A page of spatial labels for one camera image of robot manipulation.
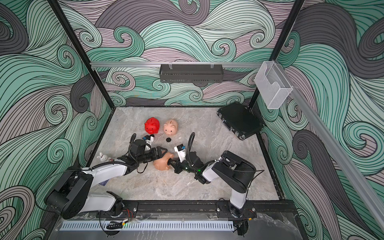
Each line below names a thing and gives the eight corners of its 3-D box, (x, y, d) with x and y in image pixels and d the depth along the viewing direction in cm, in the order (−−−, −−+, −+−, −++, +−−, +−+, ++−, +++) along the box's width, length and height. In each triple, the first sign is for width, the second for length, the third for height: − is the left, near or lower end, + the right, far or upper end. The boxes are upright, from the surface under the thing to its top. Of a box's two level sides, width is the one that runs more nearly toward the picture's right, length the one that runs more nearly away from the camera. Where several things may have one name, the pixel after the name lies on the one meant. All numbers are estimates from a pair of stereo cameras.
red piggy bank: (147, 135, 104) (144, 127, 97) (149, 125, 110) (146, 117, 103) (158, 135, 104) (156, 127, 97) (160, 125, 110) (158, 117, 103)
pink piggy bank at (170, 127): (164, 137, 103) (163, 129, 96) (166, 127, 109) (164, 119, 101) (177, 137, 103) (176, 129, 96) (177, 128, 109) (176, 119, 101)
